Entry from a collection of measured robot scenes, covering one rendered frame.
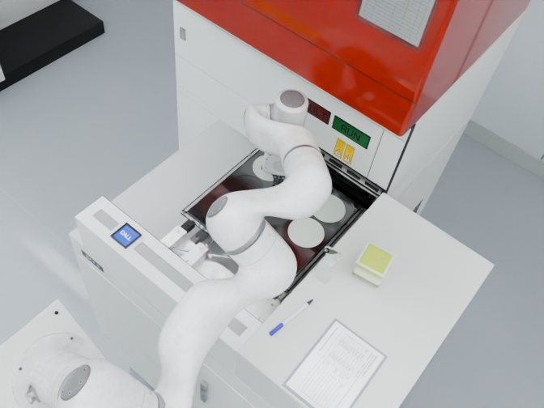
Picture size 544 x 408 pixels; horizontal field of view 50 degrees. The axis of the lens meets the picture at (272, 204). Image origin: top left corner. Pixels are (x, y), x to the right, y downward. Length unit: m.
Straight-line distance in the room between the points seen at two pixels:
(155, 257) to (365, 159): 0.62
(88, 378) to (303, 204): 0.49
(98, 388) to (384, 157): 0.94
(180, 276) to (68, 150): 1.68
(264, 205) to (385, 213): 0.60
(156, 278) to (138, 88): 1.97
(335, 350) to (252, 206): 0.46
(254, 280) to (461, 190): 2.10
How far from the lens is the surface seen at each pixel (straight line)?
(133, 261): 1.48
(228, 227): 1.08
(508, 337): 2.74
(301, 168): 1.16
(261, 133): 1.38
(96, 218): 1.57
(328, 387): 1.35
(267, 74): 1.70
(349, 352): 1.39
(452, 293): 1.55
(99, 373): 1.03
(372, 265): 1.44
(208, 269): 1.55
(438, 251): 1.60
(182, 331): 1.07
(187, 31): 1.87
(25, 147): 3.10
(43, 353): 1.41
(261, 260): 1.12
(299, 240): 1.60
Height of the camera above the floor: 2.22
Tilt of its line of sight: 53 degrees down
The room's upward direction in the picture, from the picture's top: 9 degrees clockwise
